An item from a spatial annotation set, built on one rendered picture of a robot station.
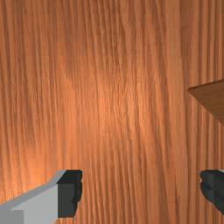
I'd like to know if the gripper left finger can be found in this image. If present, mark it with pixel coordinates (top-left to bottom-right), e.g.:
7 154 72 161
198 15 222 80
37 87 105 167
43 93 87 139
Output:
0 169 83 224

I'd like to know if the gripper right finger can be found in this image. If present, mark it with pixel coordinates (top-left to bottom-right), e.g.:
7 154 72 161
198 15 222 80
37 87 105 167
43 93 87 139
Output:
199 169 224 216

